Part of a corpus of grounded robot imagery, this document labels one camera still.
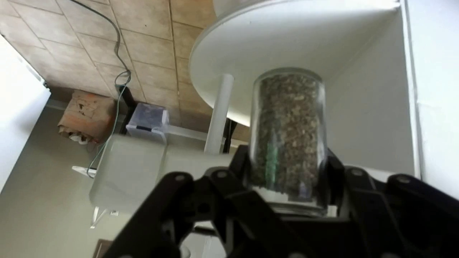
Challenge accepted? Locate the glass jar with dried herbs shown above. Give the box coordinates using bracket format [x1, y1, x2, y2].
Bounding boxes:
[246, 68, 332, 215]

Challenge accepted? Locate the black floor cable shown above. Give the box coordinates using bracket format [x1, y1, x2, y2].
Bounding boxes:
[71, 0, 135, 180]

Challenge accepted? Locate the cardboard box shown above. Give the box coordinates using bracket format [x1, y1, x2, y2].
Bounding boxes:
[56, 91, 118, 147]

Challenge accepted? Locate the blue lid plastic container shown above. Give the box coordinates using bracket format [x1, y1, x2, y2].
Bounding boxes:
[125, 102, 171, 145]

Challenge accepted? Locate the white round shelf unit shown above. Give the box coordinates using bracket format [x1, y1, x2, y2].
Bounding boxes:
[188, 0, 424, 180]

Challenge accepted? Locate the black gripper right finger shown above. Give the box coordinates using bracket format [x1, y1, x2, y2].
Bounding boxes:
[327, 151, 459, 258]

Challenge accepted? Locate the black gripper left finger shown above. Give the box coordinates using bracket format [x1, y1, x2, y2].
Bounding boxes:
[102, 145, 307, 258]

